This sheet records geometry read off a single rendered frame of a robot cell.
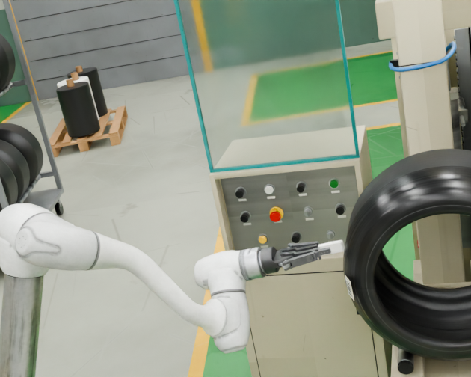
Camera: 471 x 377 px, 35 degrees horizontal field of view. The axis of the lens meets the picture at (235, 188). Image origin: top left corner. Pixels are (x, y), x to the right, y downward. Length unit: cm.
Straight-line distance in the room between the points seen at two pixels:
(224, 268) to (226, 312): 14
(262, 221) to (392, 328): 89
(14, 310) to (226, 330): 57
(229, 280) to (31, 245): 61
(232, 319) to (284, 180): 78
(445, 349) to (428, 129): 62
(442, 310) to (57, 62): 959
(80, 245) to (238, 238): 113
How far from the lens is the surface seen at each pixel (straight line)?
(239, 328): 209
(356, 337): 293
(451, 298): 233
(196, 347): 410
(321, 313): 288
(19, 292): 199
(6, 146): 578
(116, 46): 1115
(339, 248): 208
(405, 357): 215
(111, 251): 188
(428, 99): 219
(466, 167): 196
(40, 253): 179
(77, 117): 819
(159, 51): 1104
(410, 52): 216
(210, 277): 214
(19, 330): 202
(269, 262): 210
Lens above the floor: 216
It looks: 21 degrees down
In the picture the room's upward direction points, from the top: 11 degrees counter-clockwise
